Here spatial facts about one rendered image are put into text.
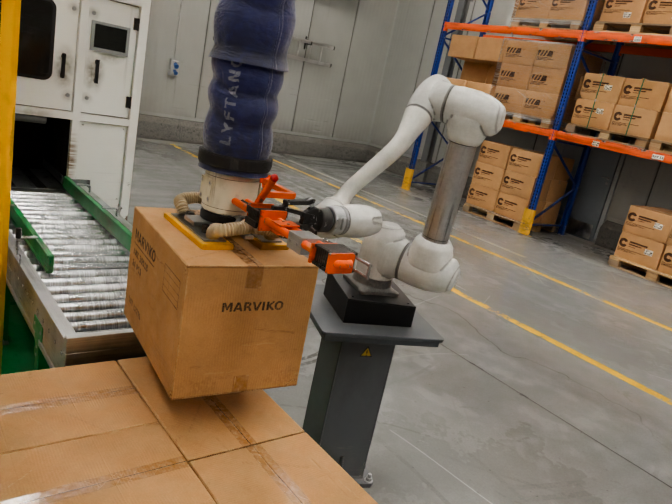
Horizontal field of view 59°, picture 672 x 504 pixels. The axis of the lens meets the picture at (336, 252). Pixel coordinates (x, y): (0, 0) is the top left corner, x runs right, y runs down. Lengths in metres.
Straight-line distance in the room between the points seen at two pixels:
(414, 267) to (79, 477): 1.30
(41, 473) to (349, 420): 1.26
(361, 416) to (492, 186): 7.82
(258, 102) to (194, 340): 0.70
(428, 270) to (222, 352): 0.87
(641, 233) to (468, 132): 6.84
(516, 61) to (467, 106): 8.02
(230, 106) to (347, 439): 1.47
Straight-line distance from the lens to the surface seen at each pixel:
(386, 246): 2.27
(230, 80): 1.78
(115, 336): 2.26
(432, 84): 2.15
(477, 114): 2.07
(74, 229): 3.60
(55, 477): 1.71
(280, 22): 1.79
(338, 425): 2.54
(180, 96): 11.70
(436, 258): 2.21
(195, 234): 1.83
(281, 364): 1.85
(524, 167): 9.73
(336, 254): 1.36
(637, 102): 9.03
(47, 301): 2.53
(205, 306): 1.66
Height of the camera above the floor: 1.59
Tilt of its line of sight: 15 degrees down
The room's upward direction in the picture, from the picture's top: 12 degrees clockwise
